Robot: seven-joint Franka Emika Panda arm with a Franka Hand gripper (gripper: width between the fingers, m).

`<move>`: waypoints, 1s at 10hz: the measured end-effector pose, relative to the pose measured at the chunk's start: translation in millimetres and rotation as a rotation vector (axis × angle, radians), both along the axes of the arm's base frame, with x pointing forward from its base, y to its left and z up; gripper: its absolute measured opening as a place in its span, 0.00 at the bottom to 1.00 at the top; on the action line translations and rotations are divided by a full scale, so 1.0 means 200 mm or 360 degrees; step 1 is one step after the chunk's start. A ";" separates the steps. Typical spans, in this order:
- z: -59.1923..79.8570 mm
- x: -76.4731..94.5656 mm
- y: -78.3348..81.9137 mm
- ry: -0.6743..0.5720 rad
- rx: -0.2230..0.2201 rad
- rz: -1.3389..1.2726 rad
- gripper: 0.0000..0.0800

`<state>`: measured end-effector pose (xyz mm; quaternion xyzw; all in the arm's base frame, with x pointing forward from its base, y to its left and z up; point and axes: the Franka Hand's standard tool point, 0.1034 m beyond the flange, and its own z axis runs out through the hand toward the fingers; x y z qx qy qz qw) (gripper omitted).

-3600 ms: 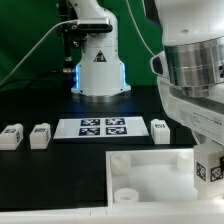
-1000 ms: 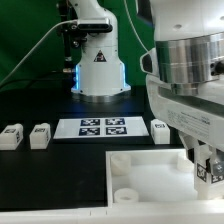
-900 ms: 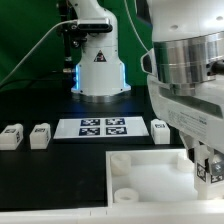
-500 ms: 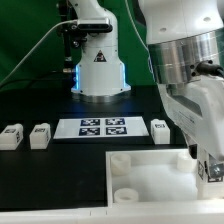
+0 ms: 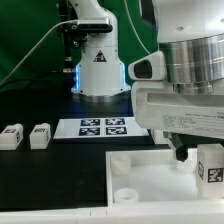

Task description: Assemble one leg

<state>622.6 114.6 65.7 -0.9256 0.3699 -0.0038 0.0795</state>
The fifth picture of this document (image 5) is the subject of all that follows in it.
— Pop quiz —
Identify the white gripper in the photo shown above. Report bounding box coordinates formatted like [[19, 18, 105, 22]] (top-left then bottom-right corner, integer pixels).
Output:
[[131, 80, 224, 162]]

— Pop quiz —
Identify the white square tabletop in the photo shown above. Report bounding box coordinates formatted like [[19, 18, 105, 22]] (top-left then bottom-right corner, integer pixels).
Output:
[[106, 149, 224, 207]]

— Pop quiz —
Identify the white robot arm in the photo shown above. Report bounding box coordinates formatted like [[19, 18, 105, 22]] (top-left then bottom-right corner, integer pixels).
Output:
[[69, 0, 224, 139]]

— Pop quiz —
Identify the white sheet with tags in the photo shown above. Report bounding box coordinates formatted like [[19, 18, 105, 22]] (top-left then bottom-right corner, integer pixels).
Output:
[[54, 117, 148, 139]]

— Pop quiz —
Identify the white obstacle fence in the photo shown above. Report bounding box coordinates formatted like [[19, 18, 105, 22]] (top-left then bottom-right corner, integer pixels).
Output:
[[0, 200, 224, 224]]

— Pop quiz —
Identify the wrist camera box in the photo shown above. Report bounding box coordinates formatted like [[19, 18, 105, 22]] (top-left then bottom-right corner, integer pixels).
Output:
[[128, 51, 166, 81]]

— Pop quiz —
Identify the black camera stand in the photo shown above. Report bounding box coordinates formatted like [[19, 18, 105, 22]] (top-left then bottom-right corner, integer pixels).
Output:
[[56, 0, 86, 74]]

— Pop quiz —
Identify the grey cable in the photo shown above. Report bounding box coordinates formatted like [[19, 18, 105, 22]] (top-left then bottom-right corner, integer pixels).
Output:
[[0, 19, 81, 88]]

